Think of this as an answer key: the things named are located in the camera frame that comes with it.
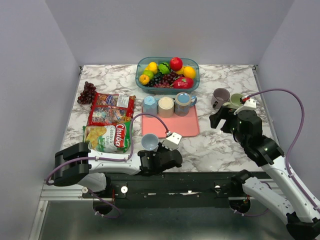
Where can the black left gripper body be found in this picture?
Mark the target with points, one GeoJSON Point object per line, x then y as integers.
{"type": "Point", "coordinates": [162, 150]}

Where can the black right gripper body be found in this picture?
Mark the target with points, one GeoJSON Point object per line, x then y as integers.
{"type": "Point", "coordinates": [239, 137]}

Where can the green ceramic mug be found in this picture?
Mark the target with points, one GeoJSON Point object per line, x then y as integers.
{"type": "Point", "coordinates": [234, 101]}

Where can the purple ceramic mug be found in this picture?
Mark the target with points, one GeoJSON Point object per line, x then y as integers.
{"type": "Point", "coordinates": [219, 97]}

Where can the grey ceramic mug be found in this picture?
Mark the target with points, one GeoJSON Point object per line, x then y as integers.
{"type": "Point", "coordinates": [150, 142]}

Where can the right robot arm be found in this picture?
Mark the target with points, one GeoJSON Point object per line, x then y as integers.
{"type": "Point", "coordinates": [297, 207]}

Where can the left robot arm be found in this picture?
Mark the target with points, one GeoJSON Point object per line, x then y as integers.
{"type": "Point", "coordinates": [79, 165]}

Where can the blue-bottom beige mug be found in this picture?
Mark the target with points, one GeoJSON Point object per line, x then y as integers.
{"type": "Point", "coordinates": [183, 102]}

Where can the cream ceramic mug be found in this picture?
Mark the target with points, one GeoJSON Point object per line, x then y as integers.
{"type": "Point", "coordinates": [166, 107]}

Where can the light blue faceted mug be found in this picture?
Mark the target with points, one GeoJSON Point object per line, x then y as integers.
{"type": "Point", "coordinates": [150, 106]}

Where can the pink plastic tray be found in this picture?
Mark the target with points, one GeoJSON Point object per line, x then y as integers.
{"type": "Point", "coordinates": [186, 126]}

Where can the Chuba cassava chips bag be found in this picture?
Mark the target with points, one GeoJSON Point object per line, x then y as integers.
{"type": "Point", "coordinates": [109, 138]}

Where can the red toy dragon fruit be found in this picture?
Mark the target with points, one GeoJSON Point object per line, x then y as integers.
{"type": "Point", "coordinates": [183, 83]}

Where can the teal plastic fruit container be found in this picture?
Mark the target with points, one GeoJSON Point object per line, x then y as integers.
{"type": "Point", "coordinates": [142, 64]}

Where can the red toy apple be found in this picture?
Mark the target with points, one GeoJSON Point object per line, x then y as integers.
{"type": "Point", "coordinates": [176, 64]}

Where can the colourful candy bag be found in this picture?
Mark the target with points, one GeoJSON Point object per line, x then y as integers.
{"type": "Point", "coordinates": [108, 109]}

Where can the dark grapes in container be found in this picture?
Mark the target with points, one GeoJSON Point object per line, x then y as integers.
{"type": "Point", "coordinates": [163, 80]}

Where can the green toy watermelon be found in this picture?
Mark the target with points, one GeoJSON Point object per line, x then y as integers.
{"type": "Point", "coordinates": [164, 68]}

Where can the small orange toy fruit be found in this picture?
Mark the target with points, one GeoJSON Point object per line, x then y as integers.
{"type": "Point", "coordinates": [144, 79]}

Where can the green toy lime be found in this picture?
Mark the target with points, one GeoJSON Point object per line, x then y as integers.
{"type": "Point", "coordinates": [148, 73]}

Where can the yellow toy lemon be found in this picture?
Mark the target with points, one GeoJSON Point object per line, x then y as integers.
{"type": "Point", "coordinates": [153, 67]}

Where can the red grape bunch on table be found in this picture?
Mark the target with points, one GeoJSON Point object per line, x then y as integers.
{"type": "Point", "coordinates": [88, 94]}

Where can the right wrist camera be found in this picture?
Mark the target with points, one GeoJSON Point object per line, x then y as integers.
{"type": "Point", "coordinates": [247, 103]}

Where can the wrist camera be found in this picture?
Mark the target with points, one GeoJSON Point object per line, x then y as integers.
{"type": "Point", "coordinates": [172, 141]}
{"type": "Point", "coordinates": [247, 103]}

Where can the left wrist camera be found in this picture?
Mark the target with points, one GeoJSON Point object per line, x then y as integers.
{"type": "Point", "coordinates": [172, 141]}

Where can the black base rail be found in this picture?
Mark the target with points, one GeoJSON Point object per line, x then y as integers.
{"type": "Point", "coordinates": [171, 190]}

